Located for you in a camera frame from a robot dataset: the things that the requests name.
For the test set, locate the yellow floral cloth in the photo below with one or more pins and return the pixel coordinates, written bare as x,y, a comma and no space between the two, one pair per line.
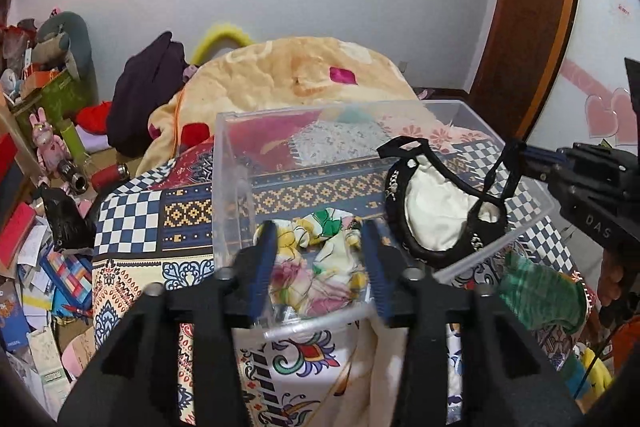
318,269

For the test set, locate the black and cream fabric pouch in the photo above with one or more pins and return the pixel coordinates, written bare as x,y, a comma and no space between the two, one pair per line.
433,213

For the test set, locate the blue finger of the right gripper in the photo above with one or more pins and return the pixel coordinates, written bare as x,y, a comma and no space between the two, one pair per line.
538,163

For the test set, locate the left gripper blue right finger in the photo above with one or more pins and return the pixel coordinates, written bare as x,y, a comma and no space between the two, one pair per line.
507,380

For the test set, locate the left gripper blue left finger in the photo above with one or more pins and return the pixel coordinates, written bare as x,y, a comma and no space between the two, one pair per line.
132,378

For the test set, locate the green storage box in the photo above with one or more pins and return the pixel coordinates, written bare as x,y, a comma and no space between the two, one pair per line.
61,98

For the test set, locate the grey plush toy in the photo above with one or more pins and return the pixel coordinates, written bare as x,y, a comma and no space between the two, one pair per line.
63,39

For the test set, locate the dark purple jacket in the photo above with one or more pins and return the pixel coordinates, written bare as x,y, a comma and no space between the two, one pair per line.
149,80

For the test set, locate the red thermos bottle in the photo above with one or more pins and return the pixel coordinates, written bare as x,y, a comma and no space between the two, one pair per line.
109,176

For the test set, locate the right hand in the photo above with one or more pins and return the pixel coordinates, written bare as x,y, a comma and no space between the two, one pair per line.
610,287

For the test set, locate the beige yellow fleece blanket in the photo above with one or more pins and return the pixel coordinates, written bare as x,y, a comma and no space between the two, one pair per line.
274,74

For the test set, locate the red cushion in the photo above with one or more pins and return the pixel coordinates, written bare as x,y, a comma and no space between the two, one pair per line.
93,119

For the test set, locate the black plastic bag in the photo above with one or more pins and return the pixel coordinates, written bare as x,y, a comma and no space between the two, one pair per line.
70,231

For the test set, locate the brown wooden door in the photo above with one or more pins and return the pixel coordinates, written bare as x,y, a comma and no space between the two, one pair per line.
524,49

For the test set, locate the green cylinder bottle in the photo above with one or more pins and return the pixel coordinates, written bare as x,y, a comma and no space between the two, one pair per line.
72,140

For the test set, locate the clear plastic storage box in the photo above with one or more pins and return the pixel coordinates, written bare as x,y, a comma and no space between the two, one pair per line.
287,163

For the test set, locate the green knitted glove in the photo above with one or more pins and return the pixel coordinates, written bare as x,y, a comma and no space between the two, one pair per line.
540,296

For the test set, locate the patterned patchwork bedspread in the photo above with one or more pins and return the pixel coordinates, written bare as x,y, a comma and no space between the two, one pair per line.
159,228

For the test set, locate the white cloth on bed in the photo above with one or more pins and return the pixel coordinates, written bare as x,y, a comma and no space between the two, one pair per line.
366,392

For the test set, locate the pink bunny doll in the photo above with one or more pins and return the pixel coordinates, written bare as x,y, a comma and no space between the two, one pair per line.
50,147

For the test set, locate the yellow curved pillow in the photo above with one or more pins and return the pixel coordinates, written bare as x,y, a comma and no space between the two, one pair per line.
213,38

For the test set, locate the red gift box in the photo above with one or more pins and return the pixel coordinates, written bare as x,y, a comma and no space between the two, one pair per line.
8,152

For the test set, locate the colourful pencil case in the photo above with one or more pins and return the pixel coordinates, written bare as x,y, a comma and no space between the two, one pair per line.
70,275

